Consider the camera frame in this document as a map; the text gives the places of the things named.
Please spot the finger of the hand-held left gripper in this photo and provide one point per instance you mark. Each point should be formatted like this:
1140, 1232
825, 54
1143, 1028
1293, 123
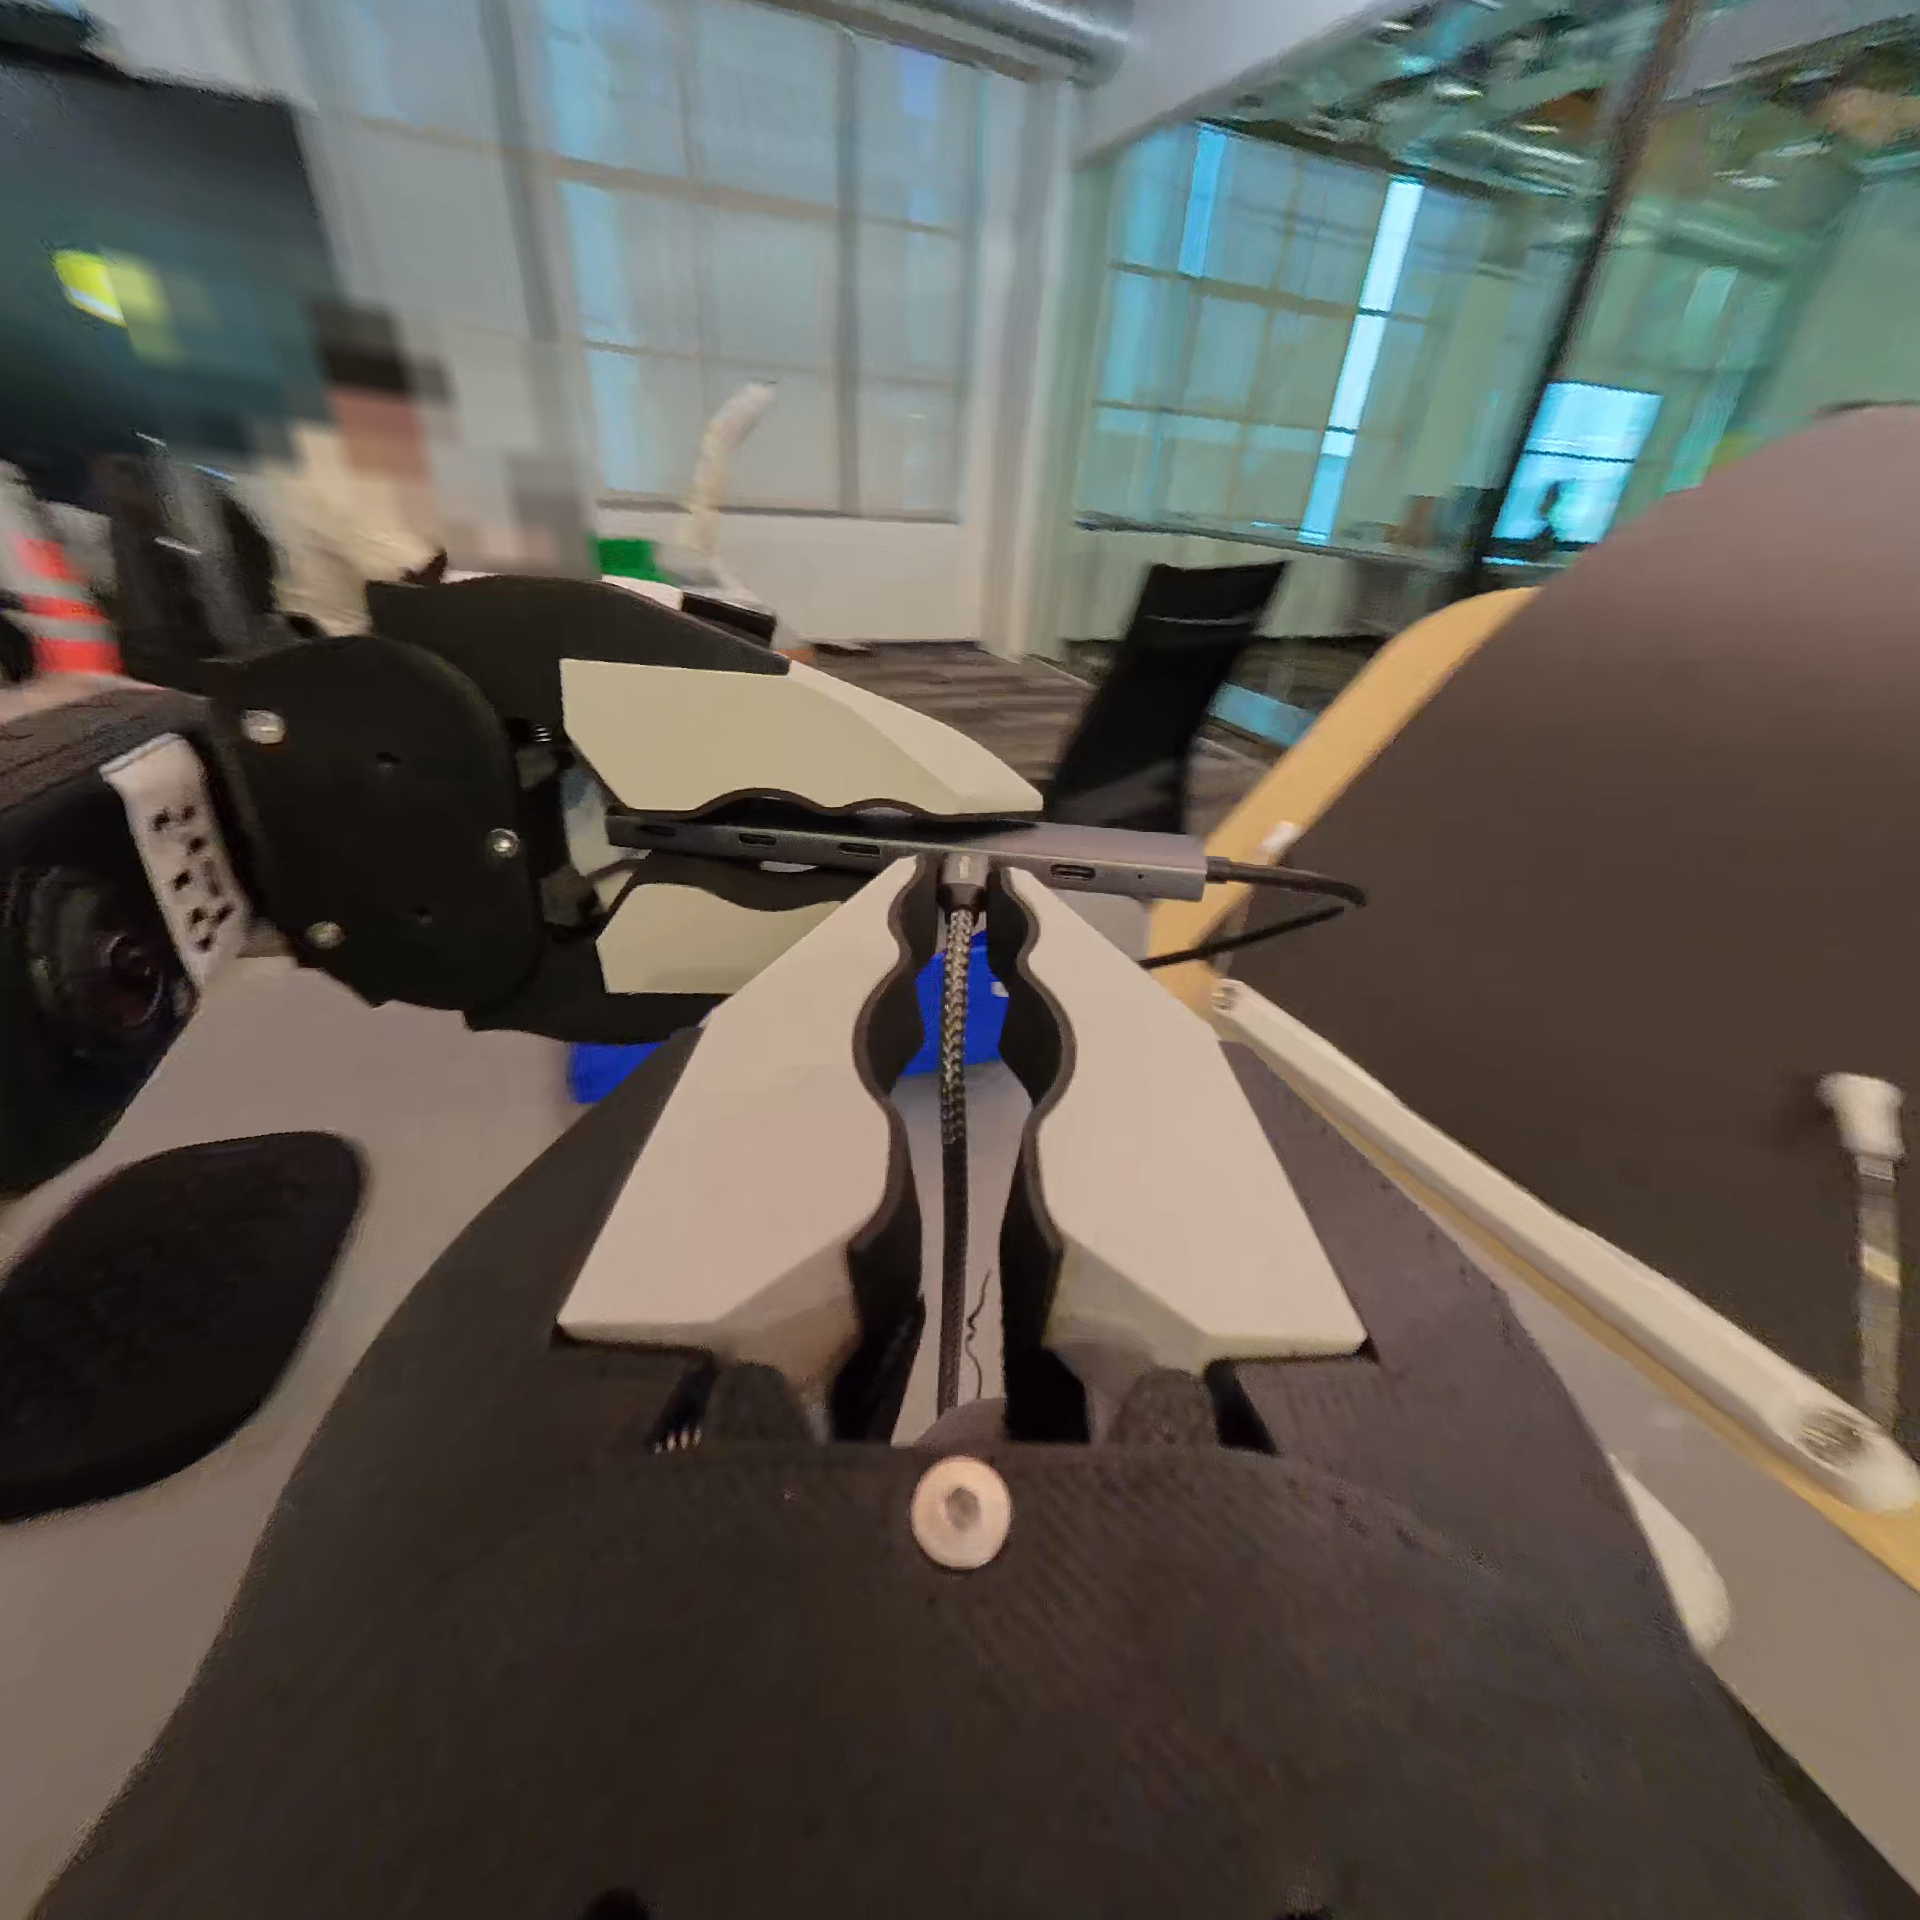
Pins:
707, 936
781, 737

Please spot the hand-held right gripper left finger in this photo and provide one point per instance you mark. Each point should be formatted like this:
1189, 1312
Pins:
736, 1201

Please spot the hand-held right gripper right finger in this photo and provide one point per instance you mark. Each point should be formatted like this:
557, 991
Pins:
1187, 1201

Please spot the grey usb hub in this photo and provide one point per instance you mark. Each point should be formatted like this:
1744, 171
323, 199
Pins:
901, 841

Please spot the blue plastic bin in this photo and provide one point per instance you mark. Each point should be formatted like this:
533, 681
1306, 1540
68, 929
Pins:
961, 1007

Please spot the green box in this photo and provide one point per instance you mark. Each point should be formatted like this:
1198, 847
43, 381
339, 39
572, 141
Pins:
631, 557

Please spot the orange traffic cone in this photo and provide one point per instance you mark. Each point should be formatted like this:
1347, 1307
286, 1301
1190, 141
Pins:
60, 601

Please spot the black office chair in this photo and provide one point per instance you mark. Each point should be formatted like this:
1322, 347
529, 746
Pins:
1171, 691

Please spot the dark cloth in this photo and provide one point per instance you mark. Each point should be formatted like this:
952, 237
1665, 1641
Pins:
151, 1307

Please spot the black monitor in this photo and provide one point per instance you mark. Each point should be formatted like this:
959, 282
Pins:
151, 241

